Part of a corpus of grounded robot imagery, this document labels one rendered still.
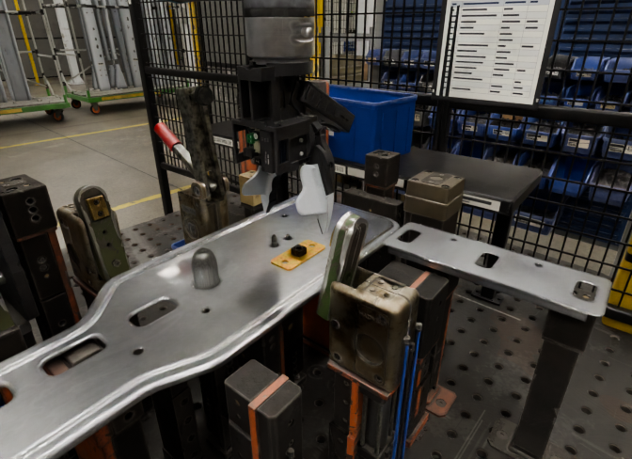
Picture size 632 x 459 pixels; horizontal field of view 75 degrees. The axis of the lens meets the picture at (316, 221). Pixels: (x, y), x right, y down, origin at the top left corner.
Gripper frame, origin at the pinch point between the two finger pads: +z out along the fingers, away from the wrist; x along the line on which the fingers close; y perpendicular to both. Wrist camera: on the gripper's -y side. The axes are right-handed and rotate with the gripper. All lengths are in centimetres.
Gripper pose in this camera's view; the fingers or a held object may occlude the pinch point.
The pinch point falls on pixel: (297, 215)
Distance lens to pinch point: 56.4
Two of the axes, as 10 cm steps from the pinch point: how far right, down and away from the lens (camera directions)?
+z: 0.0, 9.0, 4.4
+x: 7.8, 2.7, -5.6
